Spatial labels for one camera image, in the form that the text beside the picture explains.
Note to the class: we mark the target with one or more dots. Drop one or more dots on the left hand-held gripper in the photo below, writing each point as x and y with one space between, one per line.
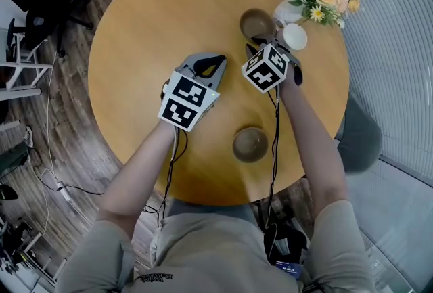
187 95

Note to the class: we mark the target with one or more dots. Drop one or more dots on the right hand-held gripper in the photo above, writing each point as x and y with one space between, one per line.
264 78

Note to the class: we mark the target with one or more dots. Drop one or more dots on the person's left forearm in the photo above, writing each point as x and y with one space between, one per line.
138 173

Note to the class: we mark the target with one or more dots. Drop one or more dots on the person's right forearm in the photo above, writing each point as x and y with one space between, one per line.
314 156

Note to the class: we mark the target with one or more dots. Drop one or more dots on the white mug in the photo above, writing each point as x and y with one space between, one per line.
295 36

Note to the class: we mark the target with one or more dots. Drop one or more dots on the white vase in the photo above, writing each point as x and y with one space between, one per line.
287 11

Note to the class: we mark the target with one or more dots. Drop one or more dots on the white window blinds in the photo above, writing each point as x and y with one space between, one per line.
389 48

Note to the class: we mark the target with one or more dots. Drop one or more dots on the grey armchair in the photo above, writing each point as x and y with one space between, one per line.
358 142

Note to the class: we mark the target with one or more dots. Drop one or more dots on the person's grey-blue trousers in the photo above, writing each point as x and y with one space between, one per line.
209 208

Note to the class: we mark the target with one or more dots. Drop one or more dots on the white folding stool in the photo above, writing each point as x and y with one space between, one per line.
20 64

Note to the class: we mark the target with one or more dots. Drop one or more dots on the white desk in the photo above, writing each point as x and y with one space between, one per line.
20 93

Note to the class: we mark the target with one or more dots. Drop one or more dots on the white power strip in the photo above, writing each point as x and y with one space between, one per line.
62 188

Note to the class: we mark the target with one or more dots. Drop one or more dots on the person's grey t-shirt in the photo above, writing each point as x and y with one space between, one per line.
220 258

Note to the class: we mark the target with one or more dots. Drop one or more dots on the phone with blue screen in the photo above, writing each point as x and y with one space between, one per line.
287 268

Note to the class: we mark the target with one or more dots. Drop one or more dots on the black oval object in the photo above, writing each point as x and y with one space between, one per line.
6 191

